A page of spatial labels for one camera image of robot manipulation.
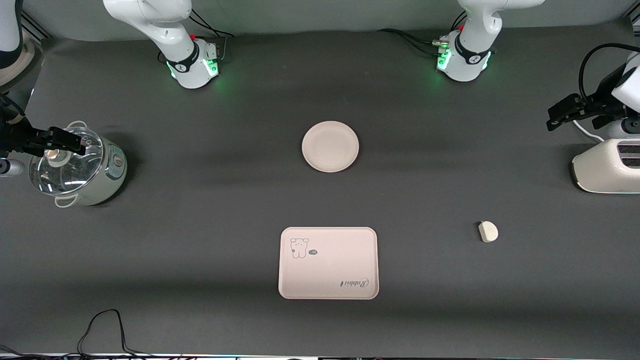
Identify beige round object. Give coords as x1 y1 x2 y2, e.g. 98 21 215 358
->
0 40 37 90

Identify white steamed bun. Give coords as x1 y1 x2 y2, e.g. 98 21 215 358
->
477 220 499 244

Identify glass pot lid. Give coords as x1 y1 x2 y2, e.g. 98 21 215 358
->
28 126 105 196

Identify white toaster power cord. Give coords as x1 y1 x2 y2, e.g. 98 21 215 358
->
572 119 606 143

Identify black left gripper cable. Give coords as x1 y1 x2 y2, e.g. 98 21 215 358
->
578 43 640 103

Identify thin black loose cable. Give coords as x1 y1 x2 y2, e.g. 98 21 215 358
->
75 308 153 359

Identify round beige plate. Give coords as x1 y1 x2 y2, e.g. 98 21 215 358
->
301 120 360 174

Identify beige rectangular rabbit-print tray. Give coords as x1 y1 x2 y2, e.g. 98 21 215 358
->
278 226 380 300

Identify cream white toaster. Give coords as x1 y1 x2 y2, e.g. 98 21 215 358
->
571 137 640 194

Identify pale green electric pot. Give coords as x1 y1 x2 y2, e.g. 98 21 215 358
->
28 120 128 208

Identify black left arm base cables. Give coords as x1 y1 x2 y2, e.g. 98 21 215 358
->
376 11 468 57

